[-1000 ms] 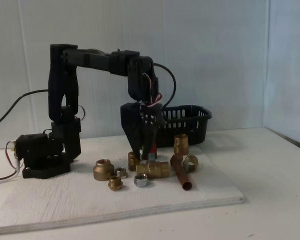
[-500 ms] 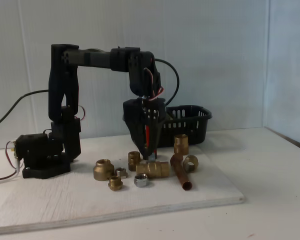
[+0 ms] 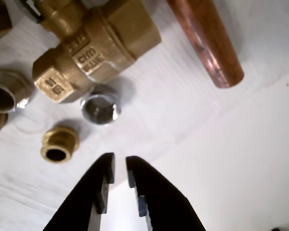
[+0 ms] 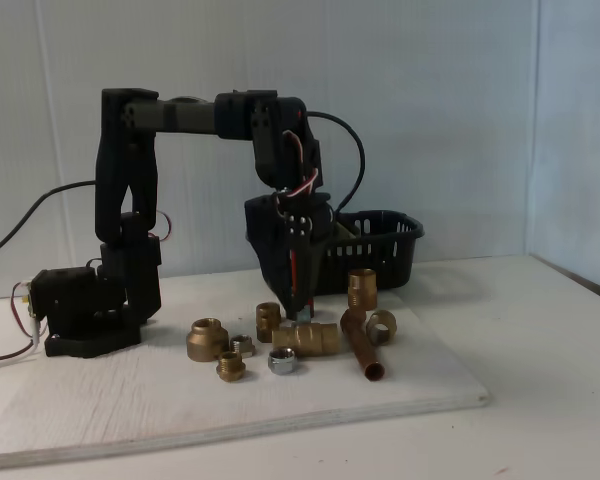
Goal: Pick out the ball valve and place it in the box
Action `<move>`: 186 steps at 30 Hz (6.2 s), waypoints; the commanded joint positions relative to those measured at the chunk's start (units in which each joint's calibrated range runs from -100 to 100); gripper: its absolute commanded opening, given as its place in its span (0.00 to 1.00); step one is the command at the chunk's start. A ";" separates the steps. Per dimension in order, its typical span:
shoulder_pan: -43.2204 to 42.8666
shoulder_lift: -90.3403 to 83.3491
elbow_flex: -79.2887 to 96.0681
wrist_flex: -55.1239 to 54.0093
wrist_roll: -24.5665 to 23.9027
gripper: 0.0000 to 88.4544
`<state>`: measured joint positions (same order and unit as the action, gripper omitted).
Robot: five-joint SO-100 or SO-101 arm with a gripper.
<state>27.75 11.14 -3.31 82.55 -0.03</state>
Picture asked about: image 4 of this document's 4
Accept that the brass ball valve red handle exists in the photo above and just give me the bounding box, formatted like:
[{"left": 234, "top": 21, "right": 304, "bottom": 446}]
[{"left": 272, "top": 248, "right": 340, "bottom": 358}]

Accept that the brass male thread adapter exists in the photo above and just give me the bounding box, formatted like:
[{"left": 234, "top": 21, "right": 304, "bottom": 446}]
[{"left": 347, "top": 268, "right": 379, "bottom": 311}]

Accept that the brass hex threaded fitting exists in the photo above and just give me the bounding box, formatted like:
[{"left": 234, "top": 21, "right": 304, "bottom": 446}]
[{"left": 254, "top": 302, "right": 283, "bottom": 344}]

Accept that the black plastic slotted basket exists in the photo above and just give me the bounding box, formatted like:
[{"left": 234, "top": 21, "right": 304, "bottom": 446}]
[{"left": 249, "top": 209, "right": 426, "bottom": 300}]

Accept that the small silver hex bushing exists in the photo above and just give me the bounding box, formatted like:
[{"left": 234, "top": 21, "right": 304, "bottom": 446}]
[{"left": 228, "top": 334, "right": 256, "bottom": 357}]

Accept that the large brass reducer coupling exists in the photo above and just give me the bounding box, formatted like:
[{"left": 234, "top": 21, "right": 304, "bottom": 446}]
[{"left": 185, "top": 317, "right": 230, "bottom": 362}]

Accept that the chrome hex nut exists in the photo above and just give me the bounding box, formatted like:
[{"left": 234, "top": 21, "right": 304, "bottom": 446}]
[{"left": 267, "top": 348, "right": 300, "bottom": 377}]

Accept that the copper pipe piece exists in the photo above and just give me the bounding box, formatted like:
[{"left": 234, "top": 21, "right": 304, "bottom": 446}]
[{"left": 339, "top": 307, "right": 387, "bottom": 384}]

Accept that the small brass hex nipple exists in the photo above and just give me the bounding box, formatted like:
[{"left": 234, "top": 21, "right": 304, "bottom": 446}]
[{"left": 216, "top": 351, "right": 247, "bottom": 383}]

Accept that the white wooden board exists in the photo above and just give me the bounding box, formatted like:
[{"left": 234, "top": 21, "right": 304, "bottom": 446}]
[{"left": 0, "top": 279, "right": 492, "bottom": 472}]

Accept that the red servo cable loop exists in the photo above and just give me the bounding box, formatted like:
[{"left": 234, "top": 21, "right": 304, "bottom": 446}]
[{"left": 274, "top": 128, "right": 321, "bottom": 204}]

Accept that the thin red servo wire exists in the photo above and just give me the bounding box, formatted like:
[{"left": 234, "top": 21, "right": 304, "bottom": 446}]
[{"left": 154, "top": 211, "right": 174, "bottom": 242}]

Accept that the brass hex ring bushing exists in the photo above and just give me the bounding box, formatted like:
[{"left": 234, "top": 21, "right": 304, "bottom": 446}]
[{"left": 364, "top": 309, "right": 398, "bottom": 347}]

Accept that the black camera cable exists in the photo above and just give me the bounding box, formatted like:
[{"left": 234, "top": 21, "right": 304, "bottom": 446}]
[{"left": 0, "top": 111, "right": 366, "bottom": 265}]

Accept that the white wire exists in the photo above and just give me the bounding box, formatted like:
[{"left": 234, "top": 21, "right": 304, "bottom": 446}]
[{"left": 0, "top": 315, "right": 49, "bottom": 374}]

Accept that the red power wire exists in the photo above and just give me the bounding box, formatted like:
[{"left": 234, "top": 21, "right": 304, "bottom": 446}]
[{"left": 0, "top": 281, "right": 37, "bottom": 364}]

